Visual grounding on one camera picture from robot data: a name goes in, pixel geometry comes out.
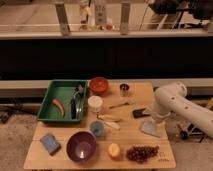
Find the light blue towel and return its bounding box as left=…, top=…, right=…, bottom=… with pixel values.
left=140, top=120, right=162, bottom=138

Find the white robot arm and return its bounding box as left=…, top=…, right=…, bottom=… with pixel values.
left=148, top=82, right=213, bottom=139

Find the red bowl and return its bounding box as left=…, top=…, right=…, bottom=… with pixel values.
left=89, top=77, right=109, bottom=94

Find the white round container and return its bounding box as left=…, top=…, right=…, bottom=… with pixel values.
left=88, top=96, right=103, bottom=113

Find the beige plastic spoon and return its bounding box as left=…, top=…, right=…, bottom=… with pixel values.
left=108, top=100, right=135, bottom=109

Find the black rectangular block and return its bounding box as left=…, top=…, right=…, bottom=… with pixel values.
left=132, top=108, right=148, bottom=119

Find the blue small cup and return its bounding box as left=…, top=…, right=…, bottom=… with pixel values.
left=90, top=121, right=104, bottom=137

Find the green plastic tray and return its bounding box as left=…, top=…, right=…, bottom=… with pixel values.
left=37, top=80, right=87, bottom=124

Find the wooden folding table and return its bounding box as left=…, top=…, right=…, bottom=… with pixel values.
left=24, top=82, right=176, bottom=170

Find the red chili pepper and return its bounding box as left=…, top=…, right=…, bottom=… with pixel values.
left=52, top=99, right=65, bottom=118

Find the purple bowl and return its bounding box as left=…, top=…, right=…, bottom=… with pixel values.
left=66, top=131, right=97, bottom=163

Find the orange fruit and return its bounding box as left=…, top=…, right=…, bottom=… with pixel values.
left=107, top=143, right=121, bottom=159

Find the bunch of dark grapes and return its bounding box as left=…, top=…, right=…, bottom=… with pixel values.
left=126, top=146, right=159, bottom=163

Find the blue sponge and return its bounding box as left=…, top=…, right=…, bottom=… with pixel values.
left=40, top=133, right=61, bottom=156

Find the black wheeled stand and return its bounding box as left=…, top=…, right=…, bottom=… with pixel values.
left=177, top=123, right=207, bottom=143

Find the yellow handled knife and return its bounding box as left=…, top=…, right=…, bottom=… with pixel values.
left=97, top=114, right=120, bottom=130

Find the black handled utensil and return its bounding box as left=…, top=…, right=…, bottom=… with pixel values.
left=70, top=85, right=83, bottom=119

